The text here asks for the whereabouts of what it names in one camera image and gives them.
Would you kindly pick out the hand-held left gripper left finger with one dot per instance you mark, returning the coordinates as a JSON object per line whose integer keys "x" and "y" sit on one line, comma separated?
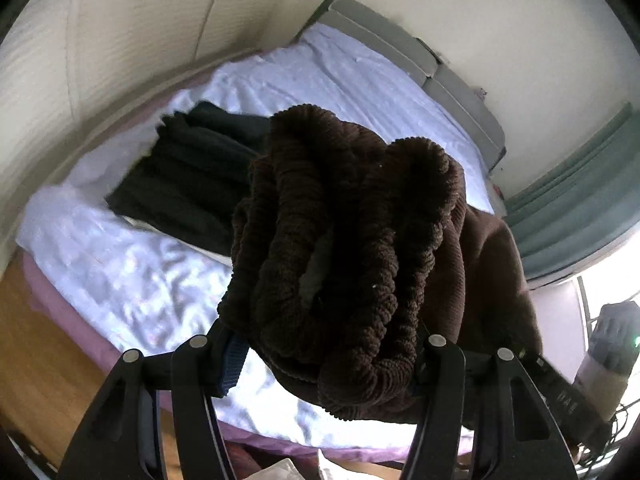
{"x": 232, "y": 366}

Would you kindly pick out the brown pants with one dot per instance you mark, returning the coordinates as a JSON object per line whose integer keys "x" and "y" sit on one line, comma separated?
{"x": 360, "y": 260}

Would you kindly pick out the white wardrobe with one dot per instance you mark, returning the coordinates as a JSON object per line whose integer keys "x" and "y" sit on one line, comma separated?
{"x": 100, "y": 60}

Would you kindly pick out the teal curtain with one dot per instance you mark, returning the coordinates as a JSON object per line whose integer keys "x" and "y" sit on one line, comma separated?
{"x": 565, "y": 210}

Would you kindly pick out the purple bed skirt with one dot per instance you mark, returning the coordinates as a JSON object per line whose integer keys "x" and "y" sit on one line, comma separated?
{"x": 60, "y": 305}

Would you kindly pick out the bed with blue sheet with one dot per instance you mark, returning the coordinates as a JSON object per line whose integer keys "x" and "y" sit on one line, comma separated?
{"x": 130, "y": 280}

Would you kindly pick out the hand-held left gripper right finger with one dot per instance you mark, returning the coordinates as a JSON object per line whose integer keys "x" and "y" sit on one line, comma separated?
{"x": 442, "y": 376}

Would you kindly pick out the barred window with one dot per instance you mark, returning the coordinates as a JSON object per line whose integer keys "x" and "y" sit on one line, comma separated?
{"x": 607, "y": 285}

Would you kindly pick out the stack of dark folded clothes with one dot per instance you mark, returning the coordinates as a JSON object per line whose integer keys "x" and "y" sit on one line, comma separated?
{"x": 190, "y": 175}

